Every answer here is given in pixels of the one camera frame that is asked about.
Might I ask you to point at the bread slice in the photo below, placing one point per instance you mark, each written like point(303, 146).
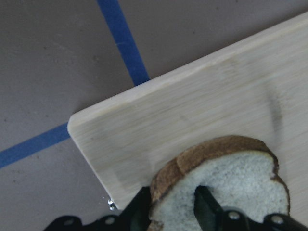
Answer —
point(239, 171)

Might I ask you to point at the wooden cutting board with handle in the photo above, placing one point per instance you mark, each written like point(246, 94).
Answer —
point(257, 87)

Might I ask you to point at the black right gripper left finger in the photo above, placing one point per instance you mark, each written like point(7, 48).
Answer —
point(136, 214)

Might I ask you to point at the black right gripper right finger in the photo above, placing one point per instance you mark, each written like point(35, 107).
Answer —
point(207, 210)

